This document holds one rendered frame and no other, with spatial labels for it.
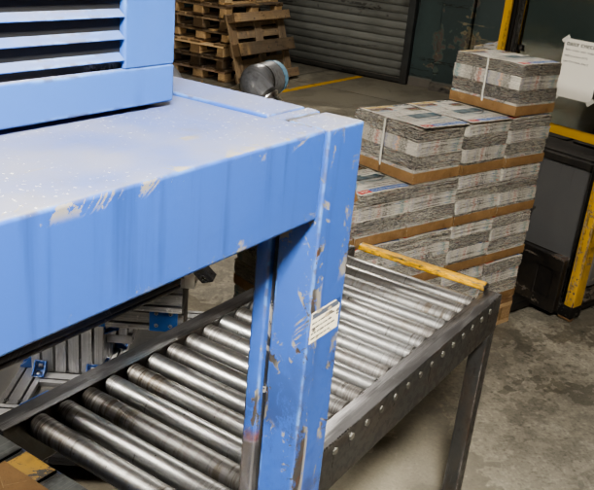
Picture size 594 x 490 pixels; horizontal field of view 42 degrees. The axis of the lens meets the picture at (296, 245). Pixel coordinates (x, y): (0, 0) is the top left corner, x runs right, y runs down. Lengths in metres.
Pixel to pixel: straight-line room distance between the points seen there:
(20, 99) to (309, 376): 0.45
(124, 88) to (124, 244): 0.25
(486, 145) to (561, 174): 0.88
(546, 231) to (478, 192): 0.91
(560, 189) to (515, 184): 0.59
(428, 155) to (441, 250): 0.48
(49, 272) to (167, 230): 0.12
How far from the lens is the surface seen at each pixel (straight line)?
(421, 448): 3.03
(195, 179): 0.65
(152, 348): 1.88
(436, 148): 3.22
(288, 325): 0.91
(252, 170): 0.71
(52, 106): 0.76
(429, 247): 3.37
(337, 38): 10.82
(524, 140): 3.66
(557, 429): 3.34
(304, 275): 0.87
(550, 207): 4.33
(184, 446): 1.57
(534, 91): 3.64
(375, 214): 3.07
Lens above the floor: 1.74
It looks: 22 degrees down
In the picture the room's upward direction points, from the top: 6 degrees clockwise
